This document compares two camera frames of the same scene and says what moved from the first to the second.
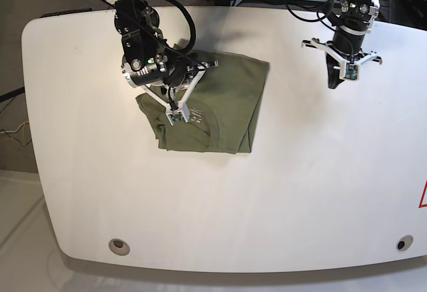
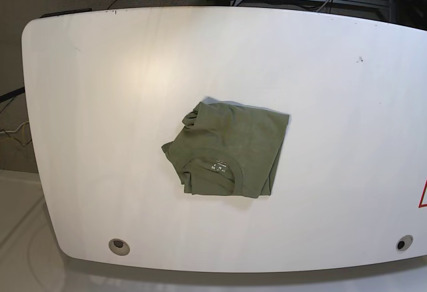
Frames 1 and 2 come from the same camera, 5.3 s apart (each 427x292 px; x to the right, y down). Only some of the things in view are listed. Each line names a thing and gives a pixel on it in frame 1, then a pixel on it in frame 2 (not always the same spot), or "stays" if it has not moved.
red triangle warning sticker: x=422 y=197 stays
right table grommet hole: x=404 y=243 stays
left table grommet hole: x=119 y=247 stays
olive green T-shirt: x=224 y=117 → x=228 y=148
